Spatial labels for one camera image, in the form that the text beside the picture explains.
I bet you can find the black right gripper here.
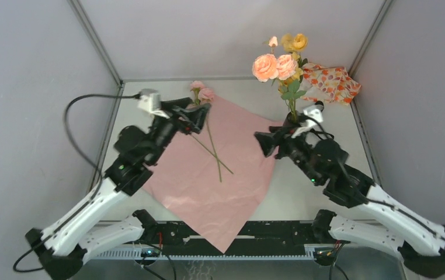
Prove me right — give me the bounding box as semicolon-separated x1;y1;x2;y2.
251;122;320;186

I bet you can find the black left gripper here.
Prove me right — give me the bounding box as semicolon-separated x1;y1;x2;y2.
145;97;210;166

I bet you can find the pink artificial rose stem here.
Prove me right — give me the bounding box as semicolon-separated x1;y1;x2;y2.
190;80;223;183

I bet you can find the yellow artificial flower stem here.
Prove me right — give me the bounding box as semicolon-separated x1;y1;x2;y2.
277;33;308;123

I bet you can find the pink wrapping paper sheet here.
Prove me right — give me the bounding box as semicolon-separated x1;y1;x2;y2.
143;96;275;253

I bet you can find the peach artificial rose stem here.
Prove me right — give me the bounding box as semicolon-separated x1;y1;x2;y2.
252;36;303;82

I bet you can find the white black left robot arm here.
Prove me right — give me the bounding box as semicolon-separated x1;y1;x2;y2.
25;94;211;279

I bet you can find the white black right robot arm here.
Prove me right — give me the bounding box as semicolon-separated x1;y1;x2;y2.
254;126;445;279

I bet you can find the dark cylindrical vase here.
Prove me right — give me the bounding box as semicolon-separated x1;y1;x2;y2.
282;111;301;130

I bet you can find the orange floral fabric bag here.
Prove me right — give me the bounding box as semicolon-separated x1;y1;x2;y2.
300;62;361;105

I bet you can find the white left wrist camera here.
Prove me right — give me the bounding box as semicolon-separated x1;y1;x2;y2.
137;89;169;118

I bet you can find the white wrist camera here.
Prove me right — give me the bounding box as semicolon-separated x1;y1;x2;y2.
137;89;169;118
291;104;324;138

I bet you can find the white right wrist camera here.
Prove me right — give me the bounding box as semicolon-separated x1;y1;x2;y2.
291;104;324;138

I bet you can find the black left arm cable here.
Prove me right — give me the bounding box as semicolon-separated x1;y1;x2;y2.
62;93;141;183

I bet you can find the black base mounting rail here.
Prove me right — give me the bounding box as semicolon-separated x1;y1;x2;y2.
141;220;320;257

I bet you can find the aluminium corner frame profile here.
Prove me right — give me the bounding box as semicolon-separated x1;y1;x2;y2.
67;0;124;86

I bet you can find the white slotted cable duct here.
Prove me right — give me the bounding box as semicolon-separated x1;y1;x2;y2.
95;247;320;261

